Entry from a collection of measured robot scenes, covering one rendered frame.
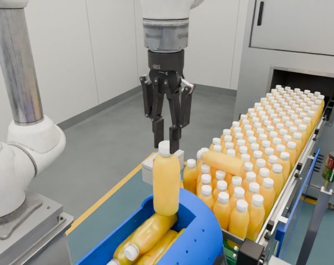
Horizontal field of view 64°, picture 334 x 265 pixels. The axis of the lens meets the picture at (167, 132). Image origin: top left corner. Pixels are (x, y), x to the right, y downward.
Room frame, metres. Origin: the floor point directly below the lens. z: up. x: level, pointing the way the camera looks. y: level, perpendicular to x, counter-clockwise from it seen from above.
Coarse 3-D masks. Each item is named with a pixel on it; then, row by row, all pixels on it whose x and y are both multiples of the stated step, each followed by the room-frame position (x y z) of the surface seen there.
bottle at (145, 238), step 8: (152, 216) 0.63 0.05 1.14; (160, 216) 0.63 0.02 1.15; (168, 216) 0.63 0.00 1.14; (176, 216) 0.65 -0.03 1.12; (144, 224) 0.60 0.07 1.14; (152, 224) 0.59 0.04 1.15; (160, 224) 0.60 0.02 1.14; (168, 224) 0.61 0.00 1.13; (136, 232) 0.57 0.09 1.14; (144, 232) 0.56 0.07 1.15; (152, 232) 0.57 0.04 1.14; (160, 232) 0.58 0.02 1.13; (136, 240) 0.54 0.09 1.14; (144, 240) 0.54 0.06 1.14; (152, 240) 0.55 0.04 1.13; (136, 248) 0.52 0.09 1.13; (144, 248) 0.53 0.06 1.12
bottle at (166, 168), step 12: (156, 156) 0.56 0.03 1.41; (168, 156) 0.54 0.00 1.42; (156, 168) 0.54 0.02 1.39; (168, 168) 0.53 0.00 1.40; (156, 180) 0.53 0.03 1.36; (168, 180) 0.52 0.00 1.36; (156, 192) 0.53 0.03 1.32; (168, 192) 0.52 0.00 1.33; (156, 204) 0.53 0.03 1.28; (168, 204) 0.53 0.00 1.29
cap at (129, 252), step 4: (128, 248) 0.52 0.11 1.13; (132, 248) 0.52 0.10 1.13; (124, 252) 0.52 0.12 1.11; (128, 252) 0.51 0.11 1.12; (132, 252) 0.51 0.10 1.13; (136, 252) 0.51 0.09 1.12; (128, 256) 0.51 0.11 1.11; (132, 256) 0.50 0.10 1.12; (136, 256) 0.51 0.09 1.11; (132, 260) 0.50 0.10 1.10
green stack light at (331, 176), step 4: (324, 168) 0.82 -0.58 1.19; (328, 168) 0.80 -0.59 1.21; (324, 172) 0.81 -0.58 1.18; (328, 172) 0.79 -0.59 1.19; (332, 172) 0.78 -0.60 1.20; (324, 176) 0.80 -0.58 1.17; (328, 176) 0.79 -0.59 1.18; (332, 176) 0.78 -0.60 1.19; (328, 180) 0.79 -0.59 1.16; (332, 180) 0.78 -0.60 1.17
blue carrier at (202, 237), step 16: (144, 208) 0.69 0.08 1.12; (192, 208) 0.58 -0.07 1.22; (208, 208) 0.60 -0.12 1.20; (128, 224) 0.63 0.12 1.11; (176, 224) 0.66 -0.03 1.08; (192, 224) 0.53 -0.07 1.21; (208, 224) 0.56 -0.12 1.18; (112, 240) 0.57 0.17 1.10; (176, 240) 0.48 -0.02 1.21; (192, 240) 0.49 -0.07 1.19; (208, 240) 0.52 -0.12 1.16; (96, 256) 0.52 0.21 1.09; (112, 256) 0.56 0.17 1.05; (176, 256) 0.44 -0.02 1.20; (192, 256) 0.46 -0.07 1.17; (208, 256) 0.50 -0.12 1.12
